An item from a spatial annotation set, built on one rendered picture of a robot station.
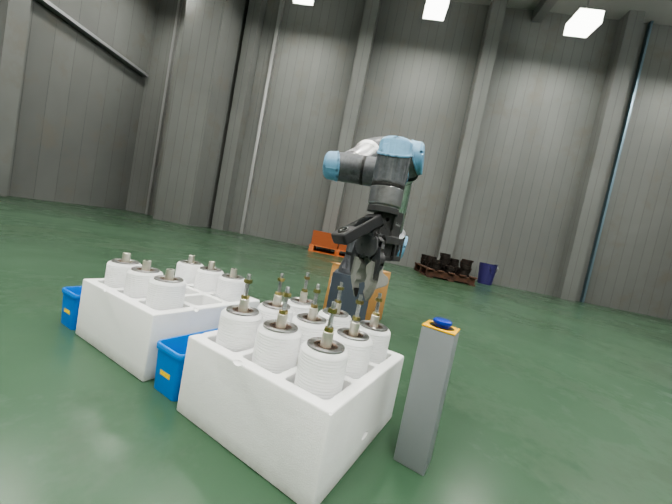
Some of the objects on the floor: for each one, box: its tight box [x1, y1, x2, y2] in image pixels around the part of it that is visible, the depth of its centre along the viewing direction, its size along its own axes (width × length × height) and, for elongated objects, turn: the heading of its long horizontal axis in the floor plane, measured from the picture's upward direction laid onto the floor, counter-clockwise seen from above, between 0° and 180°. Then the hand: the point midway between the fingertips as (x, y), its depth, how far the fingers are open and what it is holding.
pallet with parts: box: [414, 253, 477, 286], centre depth 633 cm, size 94×142×49 cm, turn 101°
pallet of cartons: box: [308, 230, 347, 258], centre depth 680 cm, size 127×92×44 cm
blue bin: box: [154, 328, 218, 401], centre depth 88 cm, size 30×11×12 cm, turn 77°
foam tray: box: [75, 278, 260, 382], centre depth 105 cm, size 39×39×18 cm
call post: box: [394, 326, 460, 476], centre depth 69 cm, size 7×7×31 cm
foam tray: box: [177, 330, 404, 504], centre depth 78 cm, size 39×39×18 cm
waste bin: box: [477, 262, 499, 285], centre depth 673 cm, size 42×38×49 cm
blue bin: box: [61, 286, 82, 330], centre depth 114 cm, size 30×11×12 cm, turn 78°
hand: (359, 292), depth 70 cm, fingers open, 3 cm apart
